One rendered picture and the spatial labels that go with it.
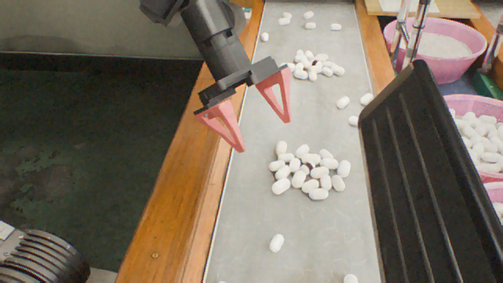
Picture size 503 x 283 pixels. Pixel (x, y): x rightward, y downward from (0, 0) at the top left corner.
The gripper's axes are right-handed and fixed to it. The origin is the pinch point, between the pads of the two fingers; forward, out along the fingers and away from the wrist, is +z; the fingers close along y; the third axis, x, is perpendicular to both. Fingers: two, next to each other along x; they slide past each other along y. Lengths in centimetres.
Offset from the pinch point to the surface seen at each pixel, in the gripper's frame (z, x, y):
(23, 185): -12, -157, 9
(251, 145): 4.4, -21.5, -11.7
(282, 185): 11.4, -10.1, -5.8
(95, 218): 13, -127, -2
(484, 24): 10, -11, -97
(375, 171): 2.9, 27.2, 12.8
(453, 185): 3.2, 34.5, 15.6
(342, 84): 3.9, -22.1, -44.3
